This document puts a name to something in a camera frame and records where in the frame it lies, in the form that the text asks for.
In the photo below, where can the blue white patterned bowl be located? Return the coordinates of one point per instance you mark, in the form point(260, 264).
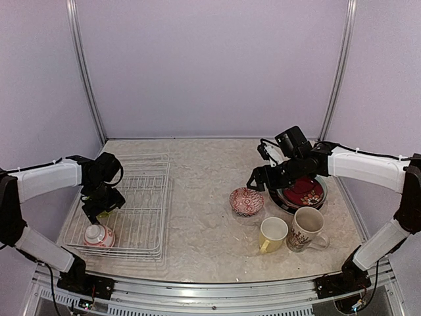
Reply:
point(246, 202)

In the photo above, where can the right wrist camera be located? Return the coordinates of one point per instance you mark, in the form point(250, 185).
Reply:
point(268, 151)

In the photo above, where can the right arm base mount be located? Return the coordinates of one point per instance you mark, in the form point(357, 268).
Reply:
point(350, 279)

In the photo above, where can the left aluminium corner post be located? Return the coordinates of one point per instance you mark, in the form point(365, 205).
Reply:
point(76, 35)

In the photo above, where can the light green flower plate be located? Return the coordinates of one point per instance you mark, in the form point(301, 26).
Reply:
point(305, 192)

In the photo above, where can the aluminium corner post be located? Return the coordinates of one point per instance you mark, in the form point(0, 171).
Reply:
point(340, 68)
point(76, 35)

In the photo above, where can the white wire dish rack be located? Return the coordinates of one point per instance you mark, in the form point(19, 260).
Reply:
point(139, 225)

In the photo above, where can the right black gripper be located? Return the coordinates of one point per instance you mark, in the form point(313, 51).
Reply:
point(270, 182)

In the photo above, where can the green bowl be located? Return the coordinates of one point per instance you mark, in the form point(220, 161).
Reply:
point(104, 214)

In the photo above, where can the black striped rim plate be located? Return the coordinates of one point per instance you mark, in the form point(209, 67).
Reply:
point(290, 208)

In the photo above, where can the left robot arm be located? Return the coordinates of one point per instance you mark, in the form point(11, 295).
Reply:
point(98, 179)

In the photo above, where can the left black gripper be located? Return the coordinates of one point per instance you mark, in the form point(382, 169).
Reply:
point(116, 199)

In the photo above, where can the right aluminium corner post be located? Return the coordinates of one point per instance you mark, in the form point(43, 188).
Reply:
point(340, 68)

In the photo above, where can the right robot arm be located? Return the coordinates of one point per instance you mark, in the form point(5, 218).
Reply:
point(293, 157)

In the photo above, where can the red white floral teacup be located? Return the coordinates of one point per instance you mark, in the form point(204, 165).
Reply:
point(98, 235)

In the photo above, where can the pale yellow mug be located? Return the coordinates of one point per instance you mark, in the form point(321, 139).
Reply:
point(273, 231)

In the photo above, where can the small black square plate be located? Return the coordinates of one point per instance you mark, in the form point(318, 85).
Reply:
point(305, 192)

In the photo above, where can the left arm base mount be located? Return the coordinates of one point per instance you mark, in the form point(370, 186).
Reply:
point(76, 280)

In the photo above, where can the aluminium front rail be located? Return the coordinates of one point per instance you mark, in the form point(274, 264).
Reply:
point(131, 296)

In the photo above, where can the teal patterned mug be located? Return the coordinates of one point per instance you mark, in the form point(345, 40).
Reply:
point(307, 231)

